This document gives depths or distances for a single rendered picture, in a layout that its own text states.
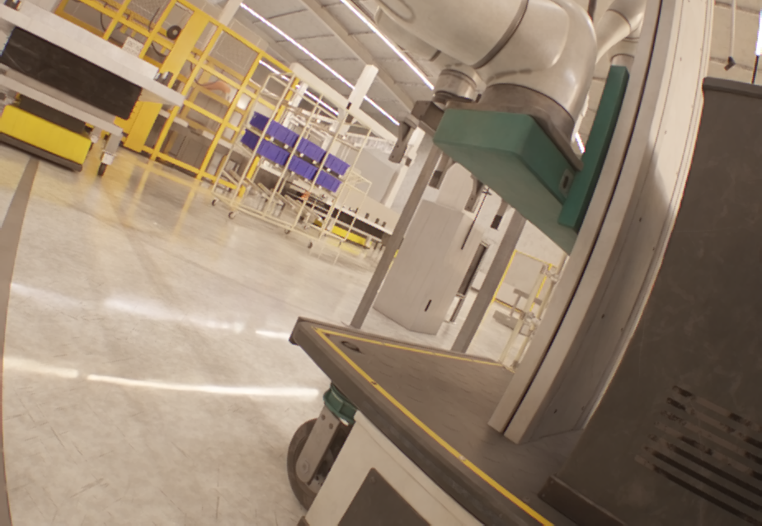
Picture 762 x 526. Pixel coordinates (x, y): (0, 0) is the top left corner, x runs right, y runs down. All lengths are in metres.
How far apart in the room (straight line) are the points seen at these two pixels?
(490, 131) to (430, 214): 2.44
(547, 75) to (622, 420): 0.45
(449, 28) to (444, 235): 2.35
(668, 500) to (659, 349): 0.15
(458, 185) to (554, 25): 2.47
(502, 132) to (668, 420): 0.39
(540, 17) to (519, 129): 0.19
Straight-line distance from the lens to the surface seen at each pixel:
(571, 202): 0.63
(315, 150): 4.95
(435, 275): 2.80
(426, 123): 0.86
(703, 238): 0.46
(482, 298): 2.05
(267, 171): 11.63
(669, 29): 0.77
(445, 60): 0.93
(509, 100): 0.59
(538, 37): 0.61
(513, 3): 0.61
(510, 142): 0.52
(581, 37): 0.67
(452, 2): 0.57
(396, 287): 2.96
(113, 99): 3.06
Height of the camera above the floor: 0.51
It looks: level
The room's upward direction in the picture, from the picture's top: 25 degrees clockwise
